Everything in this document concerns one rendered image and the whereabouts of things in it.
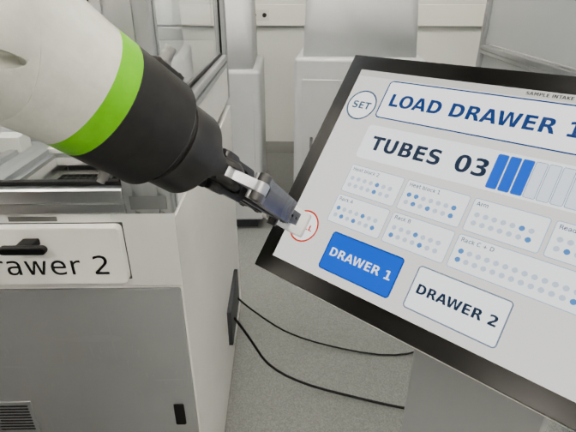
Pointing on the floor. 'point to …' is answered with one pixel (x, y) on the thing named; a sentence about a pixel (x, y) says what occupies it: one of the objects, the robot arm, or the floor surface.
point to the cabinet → (126, 347)
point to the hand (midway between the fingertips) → (288, 216)
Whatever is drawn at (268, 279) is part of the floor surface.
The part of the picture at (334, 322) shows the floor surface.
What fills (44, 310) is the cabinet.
